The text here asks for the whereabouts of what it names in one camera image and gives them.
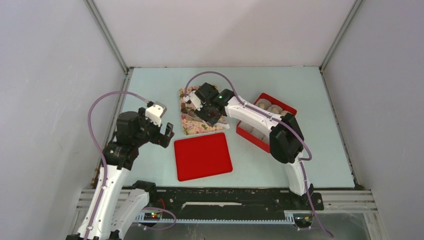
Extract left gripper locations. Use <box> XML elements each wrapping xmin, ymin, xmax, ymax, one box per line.
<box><xmin>133</xmin><ymin>108</ymin><xmax>174</xmax><ymax>148</ymax></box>

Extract metal tongs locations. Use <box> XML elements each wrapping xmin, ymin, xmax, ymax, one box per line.
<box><xmin>184</xmin><ymin>114</ymin><xmax>230</xmax><ymax>129</ymax></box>

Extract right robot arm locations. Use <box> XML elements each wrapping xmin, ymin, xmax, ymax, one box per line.
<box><xmin>183</xmin><ymin>82</ymin><xmax>311</xmax><ymax>209</ymax></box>

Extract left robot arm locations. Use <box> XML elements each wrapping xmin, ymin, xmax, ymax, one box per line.
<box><xmin>66</xmin><ymin>103</ymin><xmax>174</xmax><ymax>240</ymax></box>

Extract red chocolate box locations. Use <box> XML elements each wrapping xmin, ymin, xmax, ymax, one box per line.
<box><xmin>236</xmin><ymin>93</ymin><xmax>297</xmax><ymax>153</ymax></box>

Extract floral tray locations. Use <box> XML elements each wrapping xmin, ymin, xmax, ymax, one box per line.
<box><xmin>179</xmin><ymin>88</ymin><xmax>229</xmax><ymax>136</ymax></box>

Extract red box lid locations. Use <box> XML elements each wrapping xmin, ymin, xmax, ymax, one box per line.
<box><xmin>173</xmin><ymin>132</ymin><xmax>233</xmax><ymax>182</ymax></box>

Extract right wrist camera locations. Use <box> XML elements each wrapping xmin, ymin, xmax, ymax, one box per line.
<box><xmin>183</xmin><ymin>90</ymin><xmax>203</xmax><ymax>111</ymax></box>

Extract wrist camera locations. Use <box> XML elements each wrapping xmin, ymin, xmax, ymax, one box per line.
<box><xmin>144</xmin><ymin>101</ymin><xmax>167</xmax><ymax>127</ymax></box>
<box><xmin>183</xmin><ymin>90</ymin><xmax>203</xmax><ymax>111</ymax></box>

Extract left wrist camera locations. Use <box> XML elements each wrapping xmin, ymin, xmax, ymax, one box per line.
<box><xmin>144</xmin><ymin>101</ymin><xmax>167</xmax><ymax>127</ymax></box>

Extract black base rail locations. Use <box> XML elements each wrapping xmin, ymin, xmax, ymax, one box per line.
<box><xmin>149</xmin><ymin>187</ymin><xmax>325</xmax><ymax>222</ymax></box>

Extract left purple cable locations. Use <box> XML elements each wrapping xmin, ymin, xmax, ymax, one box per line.
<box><xmin>82</xmin><ymin>91</ymin><xmax>178</xmax><ymax>240</ymax></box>

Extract purple cable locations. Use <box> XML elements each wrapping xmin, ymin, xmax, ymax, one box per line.
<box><xmin>183</xmin><ymin>71</ymin><xmax>335</xmax><ymax>239</ymax></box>
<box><xmin>82</xmin><ymin>91</ymin><xmax>178</xmax><ymax>240</ymax></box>

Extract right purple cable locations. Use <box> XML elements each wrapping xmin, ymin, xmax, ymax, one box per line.
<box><xmin>183</xmin><ymin>71</ymin><xmax>335</xmax><ymax>239</ymax></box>

